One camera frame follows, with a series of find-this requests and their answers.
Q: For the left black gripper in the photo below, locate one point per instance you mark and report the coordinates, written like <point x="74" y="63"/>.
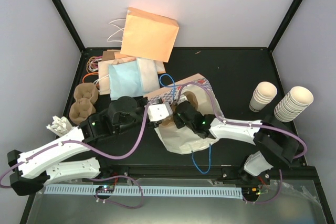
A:
<point x="156" y="125"/>

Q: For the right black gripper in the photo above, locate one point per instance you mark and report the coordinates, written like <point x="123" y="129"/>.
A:
<point x="179" y="124"/>

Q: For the blue checkered paper bag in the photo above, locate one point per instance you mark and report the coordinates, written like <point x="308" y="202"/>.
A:
<point x="184" y="141"/>

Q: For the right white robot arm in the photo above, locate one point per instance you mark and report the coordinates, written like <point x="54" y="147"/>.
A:
<point x="277" y="148"/>

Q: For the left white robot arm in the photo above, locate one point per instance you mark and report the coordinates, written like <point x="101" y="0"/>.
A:
<point x="30" y="171"/>

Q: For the white paper bag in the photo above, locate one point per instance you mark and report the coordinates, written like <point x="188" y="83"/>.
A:
<point x="148" y="75"/>

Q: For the light blue paper bag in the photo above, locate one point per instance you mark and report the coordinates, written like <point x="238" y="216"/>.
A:
<point x="125" y="80"/>

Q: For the beige kraft paper bag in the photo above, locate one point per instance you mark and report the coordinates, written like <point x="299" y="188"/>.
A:
<point x="103" y="73"/>

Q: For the brown pulp cup carrier stack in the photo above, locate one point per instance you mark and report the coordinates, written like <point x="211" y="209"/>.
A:
<point x="85" y="95"/>

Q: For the brown flat paper bag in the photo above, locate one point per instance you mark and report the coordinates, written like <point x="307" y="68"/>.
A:
<point x="109" y="55"/>

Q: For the short stack paper cups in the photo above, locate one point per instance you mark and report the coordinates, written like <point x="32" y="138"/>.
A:
<point x="263" y="94"/>

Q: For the orange paper bag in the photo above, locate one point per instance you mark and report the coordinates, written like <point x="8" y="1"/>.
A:
<point x="147" y="35"/>

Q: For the tall stack paper cups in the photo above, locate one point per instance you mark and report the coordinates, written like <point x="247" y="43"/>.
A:
<point x="293" y="104"/>

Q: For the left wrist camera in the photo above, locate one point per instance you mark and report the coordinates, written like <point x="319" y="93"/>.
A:
<point x="159" y="110"/>

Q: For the light blue cable duct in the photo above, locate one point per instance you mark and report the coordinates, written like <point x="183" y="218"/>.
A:
<point x="147" y="191"/>

